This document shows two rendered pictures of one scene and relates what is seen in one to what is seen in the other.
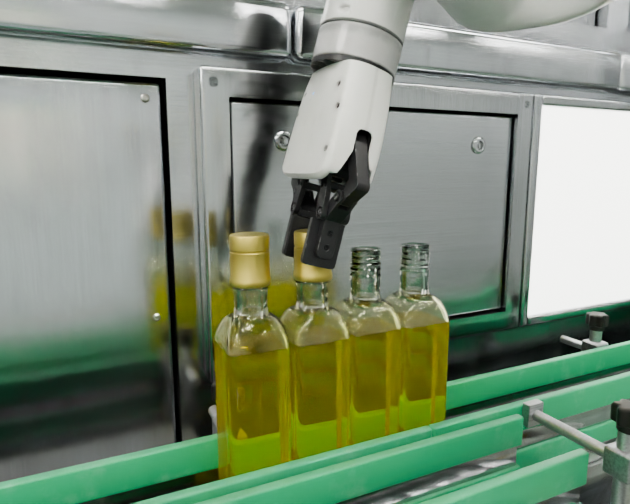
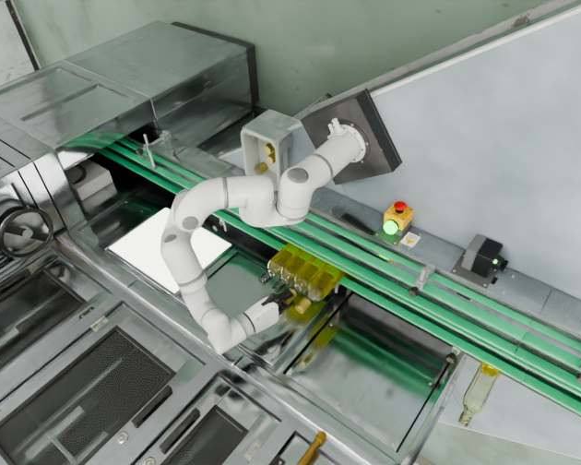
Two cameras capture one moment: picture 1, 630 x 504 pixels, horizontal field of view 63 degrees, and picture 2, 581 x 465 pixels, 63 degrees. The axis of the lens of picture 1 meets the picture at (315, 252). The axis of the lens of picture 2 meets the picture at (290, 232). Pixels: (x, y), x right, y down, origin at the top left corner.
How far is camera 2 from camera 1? 114 cm
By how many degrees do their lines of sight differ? 25
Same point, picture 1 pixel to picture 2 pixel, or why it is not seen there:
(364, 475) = (316, 247)
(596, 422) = not seen: hidden behind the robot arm
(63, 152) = (321, 374)
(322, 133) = (269, 313)
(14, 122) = (326, 387)
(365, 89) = (254, 312)
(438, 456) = (298, 237)
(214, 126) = (280, 350)
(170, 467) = (352, 284)
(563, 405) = not seen: hidden behind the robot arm
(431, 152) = (223, 305)
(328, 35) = (249, 331)
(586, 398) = not seen: hidden behind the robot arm
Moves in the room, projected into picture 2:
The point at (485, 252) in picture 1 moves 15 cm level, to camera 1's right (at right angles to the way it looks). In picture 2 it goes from (229, 270) to (202, 244)
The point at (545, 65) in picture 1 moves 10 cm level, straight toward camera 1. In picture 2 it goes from (161, 303) to (171, 301)
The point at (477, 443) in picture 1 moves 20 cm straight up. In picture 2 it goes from (288, 232) to (251, 266)
